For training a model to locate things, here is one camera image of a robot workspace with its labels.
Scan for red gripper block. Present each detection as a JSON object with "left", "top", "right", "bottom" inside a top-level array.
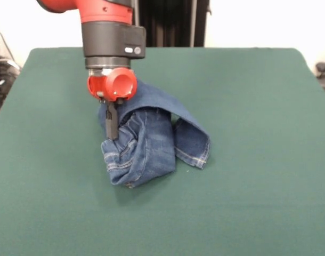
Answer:
[{"left": 87, "top": 67, "right": 138, "bottom": 141}]

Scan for blue denim jeans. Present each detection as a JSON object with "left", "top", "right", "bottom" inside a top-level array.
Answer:
[{"left": 97, "top": 78, "right": 211, "bottom": 189}]

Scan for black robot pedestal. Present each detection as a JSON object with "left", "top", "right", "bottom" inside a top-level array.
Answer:
[{"left": 132, "top": 0, "right": 213, "bottom": 48}]

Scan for dark green table cloth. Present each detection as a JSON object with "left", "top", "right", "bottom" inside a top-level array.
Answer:
[{"left": 0, "top": 47, "right": 325, "bottom": 256}]

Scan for thin grey cable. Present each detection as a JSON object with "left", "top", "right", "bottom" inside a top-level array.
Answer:
[{"left": 0, "top": 21, "right": 21, "bottom": 71}]

